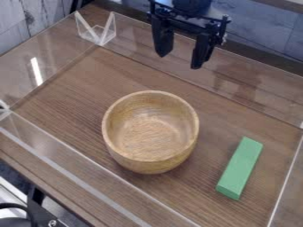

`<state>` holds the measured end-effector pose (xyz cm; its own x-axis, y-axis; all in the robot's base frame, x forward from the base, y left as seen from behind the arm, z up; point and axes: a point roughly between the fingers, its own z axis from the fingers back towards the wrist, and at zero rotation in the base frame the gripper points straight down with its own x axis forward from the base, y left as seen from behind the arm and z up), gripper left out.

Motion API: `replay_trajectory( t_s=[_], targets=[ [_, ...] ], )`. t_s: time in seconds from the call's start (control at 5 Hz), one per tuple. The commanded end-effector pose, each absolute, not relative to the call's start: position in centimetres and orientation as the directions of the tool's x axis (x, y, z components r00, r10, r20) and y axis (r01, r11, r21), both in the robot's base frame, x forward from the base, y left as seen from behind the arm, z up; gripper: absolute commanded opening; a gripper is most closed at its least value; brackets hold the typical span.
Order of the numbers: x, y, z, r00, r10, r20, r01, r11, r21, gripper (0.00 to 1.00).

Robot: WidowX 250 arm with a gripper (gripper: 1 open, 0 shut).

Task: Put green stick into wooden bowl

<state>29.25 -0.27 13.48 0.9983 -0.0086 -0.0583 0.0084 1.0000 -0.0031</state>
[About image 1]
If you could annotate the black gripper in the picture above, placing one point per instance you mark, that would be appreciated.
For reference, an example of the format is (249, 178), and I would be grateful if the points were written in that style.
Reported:
(191, 15)

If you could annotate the round wooden bowl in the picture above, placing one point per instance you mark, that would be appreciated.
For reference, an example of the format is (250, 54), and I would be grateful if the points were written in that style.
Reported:
(150, 129)

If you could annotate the green rectangular stick block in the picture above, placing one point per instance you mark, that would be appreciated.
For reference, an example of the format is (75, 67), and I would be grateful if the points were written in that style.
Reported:
(239, 168)

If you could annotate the clear acrylic corner bracket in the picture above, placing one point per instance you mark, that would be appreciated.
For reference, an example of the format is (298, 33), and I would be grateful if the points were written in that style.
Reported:
(99, 35)

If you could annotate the clear acrylic enclosure walls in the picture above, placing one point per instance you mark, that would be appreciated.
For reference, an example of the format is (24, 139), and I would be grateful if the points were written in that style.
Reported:
(59, 82)

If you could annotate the black table frame bracket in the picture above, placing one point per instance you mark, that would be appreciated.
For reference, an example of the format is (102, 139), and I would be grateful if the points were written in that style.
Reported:
(43, 217)

